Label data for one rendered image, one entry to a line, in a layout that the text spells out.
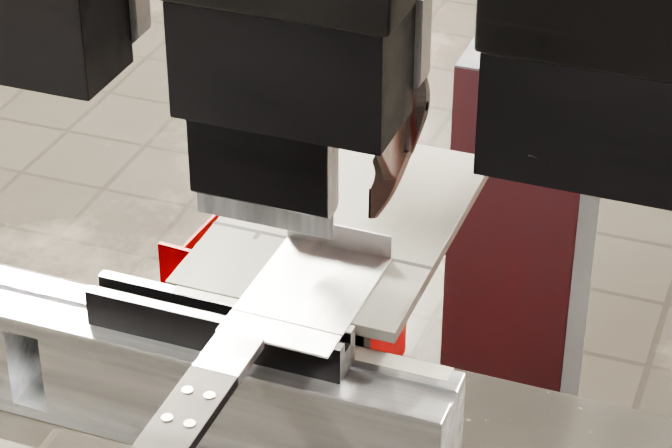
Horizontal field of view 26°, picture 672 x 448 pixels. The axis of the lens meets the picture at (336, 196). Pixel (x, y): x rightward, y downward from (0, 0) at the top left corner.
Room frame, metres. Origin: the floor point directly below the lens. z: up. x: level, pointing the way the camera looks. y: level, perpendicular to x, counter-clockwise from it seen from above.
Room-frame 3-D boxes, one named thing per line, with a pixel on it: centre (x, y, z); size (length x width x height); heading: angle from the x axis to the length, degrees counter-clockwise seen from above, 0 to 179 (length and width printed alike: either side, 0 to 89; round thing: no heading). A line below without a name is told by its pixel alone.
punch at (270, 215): (0.84, 0.05, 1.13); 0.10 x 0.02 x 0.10; 69
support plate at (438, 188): (0.97, 0.00, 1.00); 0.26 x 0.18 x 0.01; 159
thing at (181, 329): (0.85, 0.09, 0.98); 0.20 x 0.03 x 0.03; 69
